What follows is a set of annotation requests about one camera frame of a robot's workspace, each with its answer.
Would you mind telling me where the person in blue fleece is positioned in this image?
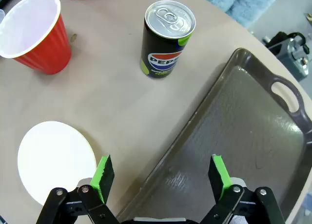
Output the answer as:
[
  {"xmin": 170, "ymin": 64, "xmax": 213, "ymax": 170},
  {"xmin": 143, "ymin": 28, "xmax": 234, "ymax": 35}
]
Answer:
[{"xmin": 192, "ymin": 0, "xmax": 285, "ymax": 29}]

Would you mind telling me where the red plastic cup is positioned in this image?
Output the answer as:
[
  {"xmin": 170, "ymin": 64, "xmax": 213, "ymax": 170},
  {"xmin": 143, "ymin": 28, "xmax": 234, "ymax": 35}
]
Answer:
[{"xmin": 0, "ymin": 0, "xmax": 72, "ymax": 75}]

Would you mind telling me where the brown plastic tray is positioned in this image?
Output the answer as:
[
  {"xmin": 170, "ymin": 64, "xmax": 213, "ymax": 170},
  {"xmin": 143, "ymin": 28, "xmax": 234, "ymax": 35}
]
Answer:
[{"xmin": 116, "ymin": 47, "xmax": 312, "ymax": 224}]

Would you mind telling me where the black Pepsi can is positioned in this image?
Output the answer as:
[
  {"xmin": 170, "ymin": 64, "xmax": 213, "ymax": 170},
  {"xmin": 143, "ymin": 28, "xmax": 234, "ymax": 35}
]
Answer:
[{"xmin": 140, "ymin": 0, "xmax": 196, "ymax": 79}]

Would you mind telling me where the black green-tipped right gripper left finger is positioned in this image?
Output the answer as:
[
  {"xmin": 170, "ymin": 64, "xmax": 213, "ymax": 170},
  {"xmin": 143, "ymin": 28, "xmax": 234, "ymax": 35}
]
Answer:
[{"xmin": 36, "ymin": 153, "xmax": 120, "ymax": 224}]

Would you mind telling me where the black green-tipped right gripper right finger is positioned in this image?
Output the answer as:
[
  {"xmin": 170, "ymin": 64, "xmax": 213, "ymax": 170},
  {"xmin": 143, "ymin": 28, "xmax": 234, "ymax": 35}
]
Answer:
[{"xmin": 199, "ymin": 153, "xmax": 286, "ymax": 224}]

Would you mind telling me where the black and silver device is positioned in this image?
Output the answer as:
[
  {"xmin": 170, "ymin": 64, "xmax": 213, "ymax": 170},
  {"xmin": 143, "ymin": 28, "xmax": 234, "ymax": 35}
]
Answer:
[{"xmin": 262, "ymin": 13, "xmax": 312, "ymax": 81}]

